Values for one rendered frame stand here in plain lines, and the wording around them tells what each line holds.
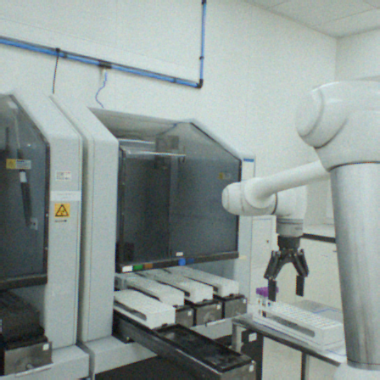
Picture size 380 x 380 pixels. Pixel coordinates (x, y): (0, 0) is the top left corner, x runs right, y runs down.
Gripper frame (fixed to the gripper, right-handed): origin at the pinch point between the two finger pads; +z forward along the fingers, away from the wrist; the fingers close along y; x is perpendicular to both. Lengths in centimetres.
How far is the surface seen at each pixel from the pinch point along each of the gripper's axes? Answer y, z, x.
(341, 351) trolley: -0.5, 11.0, -22.0
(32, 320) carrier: -73, 8, 38
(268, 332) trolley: -8.3, 11.0, -0.3
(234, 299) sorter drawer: 9.3, 12.4, 36.0
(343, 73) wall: 249, -143, 162
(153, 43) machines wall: 36, -126, 158
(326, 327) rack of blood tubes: -2.8, 4.8, -18.2
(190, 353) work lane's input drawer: -39.0, 12.0, 0.7
